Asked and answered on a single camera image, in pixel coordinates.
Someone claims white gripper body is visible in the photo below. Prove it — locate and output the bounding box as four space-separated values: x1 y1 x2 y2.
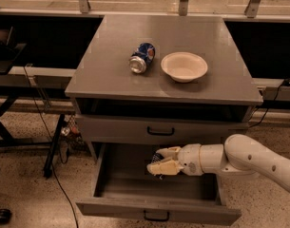
178 143 203 176

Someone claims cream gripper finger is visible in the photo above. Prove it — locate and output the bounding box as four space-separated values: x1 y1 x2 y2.
147 160 184 176
157 146 181 160

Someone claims dark blue rxbar wrapper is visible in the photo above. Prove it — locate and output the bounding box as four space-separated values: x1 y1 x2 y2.
150 153 164 163

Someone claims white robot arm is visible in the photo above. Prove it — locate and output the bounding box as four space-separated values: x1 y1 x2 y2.
147 134 290 193

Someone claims open grey middle drawer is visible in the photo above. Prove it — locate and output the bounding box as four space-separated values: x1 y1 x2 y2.
76 143 242 226

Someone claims grey top drawer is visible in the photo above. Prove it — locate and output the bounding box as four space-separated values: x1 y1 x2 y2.
76 114 248 145

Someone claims grey drawer cabinet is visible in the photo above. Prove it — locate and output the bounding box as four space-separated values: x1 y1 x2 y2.
64 14 264 163

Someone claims white paper bowl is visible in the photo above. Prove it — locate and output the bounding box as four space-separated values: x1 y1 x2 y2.
161 52 208 83

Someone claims crushed blue pepsi can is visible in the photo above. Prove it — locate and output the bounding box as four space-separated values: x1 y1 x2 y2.
128 43 155 74

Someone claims black caster wheel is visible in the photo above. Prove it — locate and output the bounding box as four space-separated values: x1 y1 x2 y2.
0 209 11 223

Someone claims black top drawer handle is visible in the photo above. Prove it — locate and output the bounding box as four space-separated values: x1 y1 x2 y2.
146 126 175 136

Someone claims black drawer handle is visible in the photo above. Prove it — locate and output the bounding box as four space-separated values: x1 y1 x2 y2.
143 210 170 222
146 126 175 136

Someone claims black middle drawer handle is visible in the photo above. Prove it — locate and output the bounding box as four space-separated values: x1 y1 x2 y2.
143 210 170 222

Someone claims black cable right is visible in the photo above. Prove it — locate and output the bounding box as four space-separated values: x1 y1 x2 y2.
248 75 290 129

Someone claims metal window post right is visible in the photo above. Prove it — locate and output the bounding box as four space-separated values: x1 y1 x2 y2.
244 0 261 18

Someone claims metal window post middle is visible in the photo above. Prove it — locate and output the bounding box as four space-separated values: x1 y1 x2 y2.
178 0 189 16

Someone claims black floor cable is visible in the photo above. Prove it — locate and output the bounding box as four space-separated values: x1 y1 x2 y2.
22 66 80 228

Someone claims black table frame left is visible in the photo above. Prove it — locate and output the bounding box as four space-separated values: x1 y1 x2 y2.
0 26 76 180

